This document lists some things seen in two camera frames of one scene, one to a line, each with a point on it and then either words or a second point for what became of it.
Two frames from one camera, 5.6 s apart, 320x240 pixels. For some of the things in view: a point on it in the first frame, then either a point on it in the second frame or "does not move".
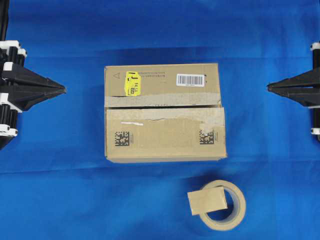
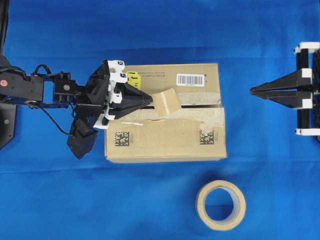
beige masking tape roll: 239,202 does not move
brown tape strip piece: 207,200 to 164,103
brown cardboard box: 163,113 does not move
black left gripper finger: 24,97 to 118,110
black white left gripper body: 11,55 to 99,93
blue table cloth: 57,183 does not move
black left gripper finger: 24,77 to 130,95
